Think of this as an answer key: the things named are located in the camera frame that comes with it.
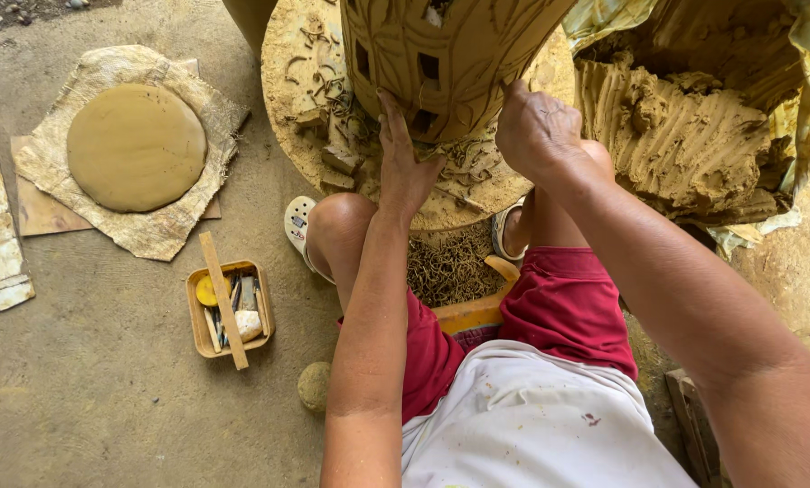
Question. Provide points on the person's right hand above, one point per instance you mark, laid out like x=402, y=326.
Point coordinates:
x=540, y=135

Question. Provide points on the person's left hand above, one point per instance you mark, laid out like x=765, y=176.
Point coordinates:
x=398, y=173

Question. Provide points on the person's right fingers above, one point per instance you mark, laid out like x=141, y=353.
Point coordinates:
x=513, y=101

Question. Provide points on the large carved clay pot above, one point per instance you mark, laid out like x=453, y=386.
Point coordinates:
x=466, y=54

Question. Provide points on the clay shavings on turntable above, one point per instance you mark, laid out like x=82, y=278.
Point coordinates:
x=469, y=166

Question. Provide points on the person's right leg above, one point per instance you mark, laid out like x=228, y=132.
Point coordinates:
x=554, y=223

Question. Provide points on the person's leg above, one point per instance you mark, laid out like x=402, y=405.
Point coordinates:
x=554, y=223
x=337, y=230

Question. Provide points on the white right sandal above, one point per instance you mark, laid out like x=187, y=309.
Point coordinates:
x=501, y=237

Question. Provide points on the white sandal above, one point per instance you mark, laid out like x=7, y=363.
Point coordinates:
x=501, y=237
x=299, y=220

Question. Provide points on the large raw clay lump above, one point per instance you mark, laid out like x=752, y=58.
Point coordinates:
x=683, y=135

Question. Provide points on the heap of clay shavings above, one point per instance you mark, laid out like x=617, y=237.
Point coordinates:
x=449, y=268

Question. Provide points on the small clay block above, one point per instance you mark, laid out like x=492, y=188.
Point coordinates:
x=340, y=160
x=310, y=118
x=337, y=181

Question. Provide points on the red shorts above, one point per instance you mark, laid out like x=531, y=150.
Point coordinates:
x=561, y=305

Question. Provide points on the yellow stool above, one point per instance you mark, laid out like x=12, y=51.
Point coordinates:
x=469, y=315

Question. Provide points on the person's left leg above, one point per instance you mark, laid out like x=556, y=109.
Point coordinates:
x=337, y=230

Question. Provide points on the round clay-covered turntable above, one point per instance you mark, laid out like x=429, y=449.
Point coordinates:
x=290, y=142

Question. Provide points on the white left sandal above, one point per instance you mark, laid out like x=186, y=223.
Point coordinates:
x=299, y=220

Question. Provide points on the white shirt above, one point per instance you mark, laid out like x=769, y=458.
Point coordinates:
x=534, y=427

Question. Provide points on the bundle of pottery tools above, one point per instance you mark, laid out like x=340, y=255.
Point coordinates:
x=248, y=293

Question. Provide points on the white stone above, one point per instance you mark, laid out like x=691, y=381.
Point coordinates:
x=249, y=325

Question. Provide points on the round clay ball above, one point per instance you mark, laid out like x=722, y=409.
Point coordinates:
x=315, y=386

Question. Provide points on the long wooden stick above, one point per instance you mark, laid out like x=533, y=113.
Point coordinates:
x=225, y=305

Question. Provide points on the yellow round sponge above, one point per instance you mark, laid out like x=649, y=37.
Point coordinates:
x=206, y=291

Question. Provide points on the wooden block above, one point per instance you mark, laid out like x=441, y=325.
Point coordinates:
x=690, y=420

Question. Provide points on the round flat clay disc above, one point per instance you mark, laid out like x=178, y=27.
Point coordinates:
x=137, y=148

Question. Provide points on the wooden tool box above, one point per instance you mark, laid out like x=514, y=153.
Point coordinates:
x=197, y=325

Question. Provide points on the burlap cloth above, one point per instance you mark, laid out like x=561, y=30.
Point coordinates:
x=140, y=234

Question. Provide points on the flat wooden board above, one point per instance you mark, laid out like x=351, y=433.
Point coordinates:
x=42, y=213

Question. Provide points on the patch of gravel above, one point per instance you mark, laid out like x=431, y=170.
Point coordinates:
x=12, y=10

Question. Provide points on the dirty white sack cloth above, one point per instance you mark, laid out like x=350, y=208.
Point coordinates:
x=1, y=264

